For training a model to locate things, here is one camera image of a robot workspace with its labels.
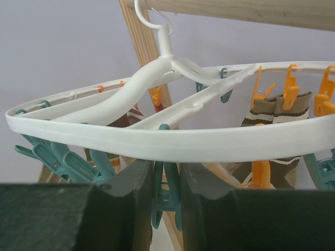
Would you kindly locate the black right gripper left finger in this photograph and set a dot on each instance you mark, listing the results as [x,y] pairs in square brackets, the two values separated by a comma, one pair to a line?
[112,216]

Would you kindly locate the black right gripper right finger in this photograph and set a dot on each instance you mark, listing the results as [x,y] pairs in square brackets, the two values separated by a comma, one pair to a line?
[219,216]

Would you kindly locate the teal clothes peg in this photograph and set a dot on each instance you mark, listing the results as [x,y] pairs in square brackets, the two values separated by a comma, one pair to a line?
[166,193]

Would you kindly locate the white round clip hanger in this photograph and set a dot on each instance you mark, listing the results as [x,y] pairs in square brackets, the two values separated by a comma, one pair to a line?
[86,120]

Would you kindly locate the wooden hanger rack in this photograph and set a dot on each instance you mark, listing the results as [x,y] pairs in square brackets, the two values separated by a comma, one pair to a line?
[306,14]

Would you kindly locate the beige argyle hanging sock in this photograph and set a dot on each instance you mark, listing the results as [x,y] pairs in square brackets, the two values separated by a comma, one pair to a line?
[98,158]

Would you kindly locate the orange clothes peg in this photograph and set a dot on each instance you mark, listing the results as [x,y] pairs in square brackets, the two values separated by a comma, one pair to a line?
[260,176]

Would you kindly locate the striped beige hanging sock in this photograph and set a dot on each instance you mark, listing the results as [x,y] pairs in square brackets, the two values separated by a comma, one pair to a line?
[133,116]

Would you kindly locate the red hanging sock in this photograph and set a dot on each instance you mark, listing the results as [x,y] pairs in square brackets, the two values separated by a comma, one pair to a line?
[159,107]

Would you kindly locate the brown striped sock pair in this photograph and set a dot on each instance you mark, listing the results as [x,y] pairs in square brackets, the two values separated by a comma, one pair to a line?
[270,111]

